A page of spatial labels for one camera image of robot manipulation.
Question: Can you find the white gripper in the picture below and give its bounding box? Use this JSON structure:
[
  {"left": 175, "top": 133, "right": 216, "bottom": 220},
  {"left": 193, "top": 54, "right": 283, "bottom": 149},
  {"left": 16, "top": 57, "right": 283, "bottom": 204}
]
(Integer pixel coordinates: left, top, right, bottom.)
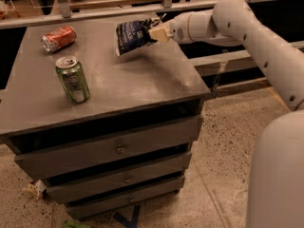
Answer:
[{"left": 149, "top": 12, "right": 193, "bottom": 44}]

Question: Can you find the blue chip bag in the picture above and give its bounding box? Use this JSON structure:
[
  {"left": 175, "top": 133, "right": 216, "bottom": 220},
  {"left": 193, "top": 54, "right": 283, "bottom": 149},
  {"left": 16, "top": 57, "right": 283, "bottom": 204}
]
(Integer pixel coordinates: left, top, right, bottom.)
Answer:
[{"left": 116, "top": 17, "right": 162, "bottom": 56}]

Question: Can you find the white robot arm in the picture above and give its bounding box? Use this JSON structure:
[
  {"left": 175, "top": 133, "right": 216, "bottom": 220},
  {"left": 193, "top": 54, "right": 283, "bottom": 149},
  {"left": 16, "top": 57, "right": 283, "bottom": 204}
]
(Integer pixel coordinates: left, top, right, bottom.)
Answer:
[{"left": 149, "top": 0, "right": 304, "bottom": 228}]

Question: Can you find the orange soda can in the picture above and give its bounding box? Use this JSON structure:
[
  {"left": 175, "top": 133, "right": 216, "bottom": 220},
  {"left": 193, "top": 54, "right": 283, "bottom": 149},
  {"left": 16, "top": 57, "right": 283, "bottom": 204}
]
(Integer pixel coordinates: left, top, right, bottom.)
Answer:
[{"left": 41, "top": 26, "right": 77, "bottom": 52}]

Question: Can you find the green soda can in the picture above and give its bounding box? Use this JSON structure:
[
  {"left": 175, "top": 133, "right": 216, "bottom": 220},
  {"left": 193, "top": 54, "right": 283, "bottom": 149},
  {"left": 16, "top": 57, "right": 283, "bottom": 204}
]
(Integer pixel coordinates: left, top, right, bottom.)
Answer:
[{"left": 55, "top": 56, "right": 90, "bottom": 104}]

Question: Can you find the grey drawer cabinet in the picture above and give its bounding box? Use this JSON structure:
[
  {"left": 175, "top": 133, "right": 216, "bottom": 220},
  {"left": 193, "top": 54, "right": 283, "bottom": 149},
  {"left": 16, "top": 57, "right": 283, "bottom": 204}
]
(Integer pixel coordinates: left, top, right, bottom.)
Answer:
[{"left": 0, "top": 18, "right": 207, "bottom": 209}]

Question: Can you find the top grey drawer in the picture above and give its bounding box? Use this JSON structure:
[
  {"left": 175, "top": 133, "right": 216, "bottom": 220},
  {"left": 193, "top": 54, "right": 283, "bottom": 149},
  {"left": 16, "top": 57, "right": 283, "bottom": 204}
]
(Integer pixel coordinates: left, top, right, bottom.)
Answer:
[{"left": 15, "top": 115, "right": 201, "bottom": 180}]

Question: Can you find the grey drawer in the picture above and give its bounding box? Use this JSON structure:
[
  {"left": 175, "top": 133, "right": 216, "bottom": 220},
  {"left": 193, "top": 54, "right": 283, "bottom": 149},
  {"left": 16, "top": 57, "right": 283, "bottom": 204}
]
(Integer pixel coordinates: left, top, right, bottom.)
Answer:
[
  {"left": 66, "top": 176, "right": 185, "bottom": 219},
  {"left": 15, "top": 115, "right": 201, "bottom": 180},
  {"left": 47, "top": 151, "right": 192, "bottom": 204}
]

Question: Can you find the middle grey drawer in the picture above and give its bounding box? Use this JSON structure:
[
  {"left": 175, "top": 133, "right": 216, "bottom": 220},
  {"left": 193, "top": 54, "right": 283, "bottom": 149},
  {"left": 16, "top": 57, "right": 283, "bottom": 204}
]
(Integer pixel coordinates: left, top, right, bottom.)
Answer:
[{"left": 47, "top": 151, "right": 192, "bottom": 204}]

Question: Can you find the blue tape on floor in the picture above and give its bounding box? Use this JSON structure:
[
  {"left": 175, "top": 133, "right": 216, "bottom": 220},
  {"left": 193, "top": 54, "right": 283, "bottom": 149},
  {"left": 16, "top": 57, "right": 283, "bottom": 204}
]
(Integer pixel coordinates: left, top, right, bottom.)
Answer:
[{"left": 113, "top": 204, "right": 142, "bottom": 228}]

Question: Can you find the bottom grey drawer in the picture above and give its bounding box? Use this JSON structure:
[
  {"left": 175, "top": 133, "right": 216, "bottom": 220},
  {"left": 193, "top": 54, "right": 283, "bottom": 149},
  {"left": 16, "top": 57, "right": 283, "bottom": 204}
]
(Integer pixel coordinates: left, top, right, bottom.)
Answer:
[{"left": 66, "top": 176, "right": 185, "bottom": 219}]

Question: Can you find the crumpled paper scrap on floor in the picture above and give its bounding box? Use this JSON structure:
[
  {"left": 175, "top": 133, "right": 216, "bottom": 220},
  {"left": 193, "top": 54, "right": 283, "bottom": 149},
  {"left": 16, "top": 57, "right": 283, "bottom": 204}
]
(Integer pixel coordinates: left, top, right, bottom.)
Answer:
[{"left": 23, "top": 180, "right": 47, "bottom": 200}]

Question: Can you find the green object on floor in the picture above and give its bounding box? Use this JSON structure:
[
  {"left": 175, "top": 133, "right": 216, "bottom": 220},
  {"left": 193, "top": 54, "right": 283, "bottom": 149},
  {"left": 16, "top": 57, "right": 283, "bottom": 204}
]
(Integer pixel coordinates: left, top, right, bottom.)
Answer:
[{"left": 62, "top": 220, "right": 92, "bottom": 228}]

